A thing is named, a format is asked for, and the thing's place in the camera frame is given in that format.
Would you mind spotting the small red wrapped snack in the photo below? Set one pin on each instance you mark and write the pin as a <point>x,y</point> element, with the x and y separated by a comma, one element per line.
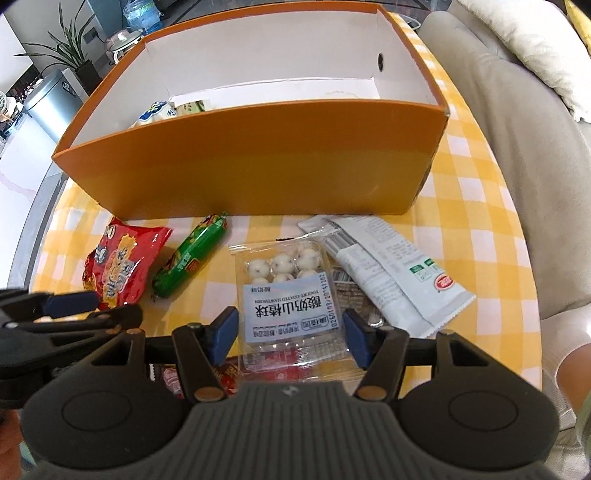
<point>166,378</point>

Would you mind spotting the person's leg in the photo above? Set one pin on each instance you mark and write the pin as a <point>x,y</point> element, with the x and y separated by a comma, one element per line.
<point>572,383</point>

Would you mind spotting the clear tray of white balls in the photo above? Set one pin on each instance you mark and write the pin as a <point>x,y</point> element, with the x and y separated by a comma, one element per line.
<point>286,304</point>

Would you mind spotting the green sausage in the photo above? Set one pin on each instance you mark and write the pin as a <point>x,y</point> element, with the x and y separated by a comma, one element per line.
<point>189,254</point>

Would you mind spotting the yellow white checked tablecloth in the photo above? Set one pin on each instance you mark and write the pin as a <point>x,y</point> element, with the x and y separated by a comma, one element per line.
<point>461,207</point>

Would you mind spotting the white kitchen appliance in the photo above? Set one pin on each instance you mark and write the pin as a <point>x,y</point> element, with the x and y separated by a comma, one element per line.
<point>122,44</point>

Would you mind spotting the long white snack packet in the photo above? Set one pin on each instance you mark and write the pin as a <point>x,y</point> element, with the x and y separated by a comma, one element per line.
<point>392,272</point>

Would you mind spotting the silver trash bin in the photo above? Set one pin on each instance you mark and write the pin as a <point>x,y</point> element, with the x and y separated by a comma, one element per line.
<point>51,106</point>

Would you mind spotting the beige sofa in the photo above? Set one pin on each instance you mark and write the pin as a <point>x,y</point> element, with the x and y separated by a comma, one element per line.
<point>517,138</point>

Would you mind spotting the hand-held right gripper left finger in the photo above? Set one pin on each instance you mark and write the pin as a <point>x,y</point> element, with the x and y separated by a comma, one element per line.
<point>224,334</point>

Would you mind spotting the cream cushion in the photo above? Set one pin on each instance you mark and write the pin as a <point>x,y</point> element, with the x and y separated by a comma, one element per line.
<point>521,41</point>

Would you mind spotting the white blue snack packet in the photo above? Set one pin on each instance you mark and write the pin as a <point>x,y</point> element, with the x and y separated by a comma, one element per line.
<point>154,113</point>

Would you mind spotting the orange cardboard box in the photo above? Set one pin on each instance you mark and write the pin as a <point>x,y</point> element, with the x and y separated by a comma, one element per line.
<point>254,161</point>

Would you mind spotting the blue water bottle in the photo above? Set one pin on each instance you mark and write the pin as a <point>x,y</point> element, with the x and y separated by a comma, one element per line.
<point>141,16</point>

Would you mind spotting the yellow cushion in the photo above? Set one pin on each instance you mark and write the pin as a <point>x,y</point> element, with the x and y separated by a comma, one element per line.
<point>581,14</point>

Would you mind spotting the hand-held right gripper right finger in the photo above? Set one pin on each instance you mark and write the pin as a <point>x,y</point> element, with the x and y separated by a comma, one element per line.
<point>356,339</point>

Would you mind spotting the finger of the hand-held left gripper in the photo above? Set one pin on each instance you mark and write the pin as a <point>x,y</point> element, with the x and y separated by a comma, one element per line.
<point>115,317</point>
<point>71,304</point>

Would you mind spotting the red snack packet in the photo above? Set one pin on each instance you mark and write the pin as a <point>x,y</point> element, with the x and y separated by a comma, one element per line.
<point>124,258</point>

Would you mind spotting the green potted plant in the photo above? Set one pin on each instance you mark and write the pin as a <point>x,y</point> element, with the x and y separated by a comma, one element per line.
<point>64,41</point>

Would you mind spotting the dark plant pot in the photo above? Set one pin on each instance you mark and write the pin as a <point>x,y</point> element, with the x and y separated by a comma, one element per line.
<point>87,76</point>

